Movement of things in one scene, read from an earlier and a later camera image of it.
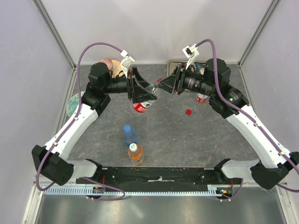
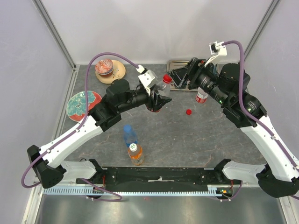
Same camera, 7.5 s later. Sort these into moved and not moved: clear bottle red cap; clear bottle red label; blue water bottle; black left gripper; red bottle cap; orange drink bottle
Moved: clear bottle red cap; black left gripper
Not moved: clear bottle red label; orange drink bottle; blue water bottle; red bottle cap
